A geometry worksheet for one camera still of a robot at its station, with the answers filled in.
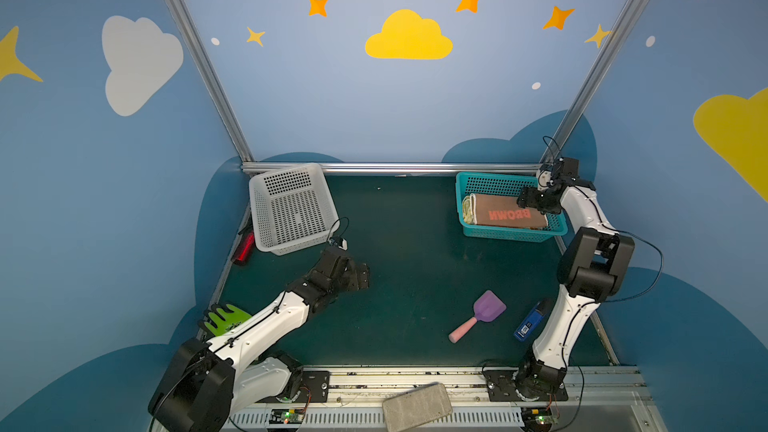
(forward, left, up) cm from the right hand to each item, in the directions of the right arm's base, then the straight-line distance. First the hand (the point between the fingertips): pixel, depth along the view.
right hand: (535, 198), depth 98 cm
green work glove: (-41, +95, -10) cm, 104 cm away
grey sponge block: (-60, +40, -9) cm, 72 cm away
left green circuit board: (-63, +71, -13) cm, 95 cm away
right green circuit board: (-60, +10, -14) cm, 62 cm away
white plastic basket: (0, +86, -12) cm, 87 cm away
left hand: (-28, +56, -4) cm, 63 cm away
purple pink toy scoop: (-33, +18, -13) cm, 40 cm away
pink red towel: (0, +13, -7) cm, 15 cm away
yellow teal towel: (-1, +21, -7) cm, 22 cm away
